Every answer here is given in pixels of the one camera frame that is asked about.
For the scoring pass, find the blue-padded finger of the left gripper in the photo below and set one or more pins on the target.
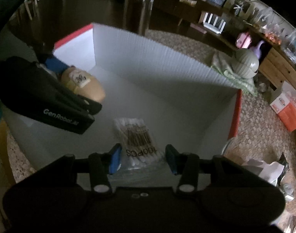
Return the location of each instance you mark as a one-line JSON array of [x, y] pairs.
[[55, 65]]

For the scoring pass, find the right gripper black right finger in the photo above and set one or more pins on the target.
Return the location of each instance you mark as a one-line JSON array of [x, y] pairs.
[[172, 157]]

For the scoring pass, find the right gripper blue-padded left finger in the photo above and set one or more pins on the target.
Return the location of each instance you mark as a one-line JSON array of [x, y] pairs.
[[115, 159]]

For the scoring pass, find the cotton swab pack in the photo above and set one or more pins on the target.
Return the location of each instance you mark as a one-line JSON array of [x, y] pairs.
[[139, 149]]

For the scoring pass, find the yellow round plush toy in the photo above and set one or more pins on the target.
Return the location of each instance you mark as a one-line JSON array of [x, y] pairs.
[[82, 83]]

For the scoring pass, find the red cardboard box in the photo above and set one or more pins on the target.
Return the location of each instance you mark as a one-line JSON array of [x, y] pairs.
[[182, 101]]

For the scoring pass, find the lace tablecloth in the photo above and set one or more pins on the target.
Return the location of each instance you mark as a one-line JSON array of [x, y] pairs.
[[261, 134]]

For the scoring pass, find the dark glass jar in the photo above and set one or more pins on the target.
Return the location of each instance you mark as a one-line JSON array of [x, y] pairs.
[[136, 17]]

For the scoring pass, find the green folded cloth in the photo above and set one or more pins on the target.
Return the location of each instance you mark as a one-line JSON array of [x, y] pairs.
[[222, 64]]

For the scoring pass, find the grey green round pot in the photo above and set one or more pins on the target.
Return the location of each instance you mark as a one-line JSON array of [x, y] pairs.
[[245, 63]]

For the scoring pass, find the orange tissue box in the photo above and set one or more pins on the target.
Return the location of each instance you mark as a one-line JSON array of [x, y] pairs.
[[283, 102]]

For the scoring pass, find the purple gourd toy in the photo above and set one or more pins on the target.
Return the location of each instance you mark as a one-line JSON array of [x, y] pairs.
[[257, 49]]

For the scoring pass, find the white wifi router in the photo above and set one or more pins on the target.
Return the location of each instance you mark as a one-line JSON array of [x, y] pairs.
[[213, 23]]

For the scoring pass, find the pink small case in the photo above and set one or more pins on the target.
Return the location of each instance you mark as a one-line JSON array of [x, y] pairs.
[[243, 40]]

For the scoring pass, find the wooden tv cabinet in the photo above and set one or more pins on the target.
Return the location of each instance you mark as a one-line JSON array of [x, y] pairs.
[[180, 18]]

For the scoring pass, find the photo frame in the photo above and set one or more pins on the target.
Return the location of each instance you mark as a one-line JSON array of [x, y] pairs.
[[235, 6]]

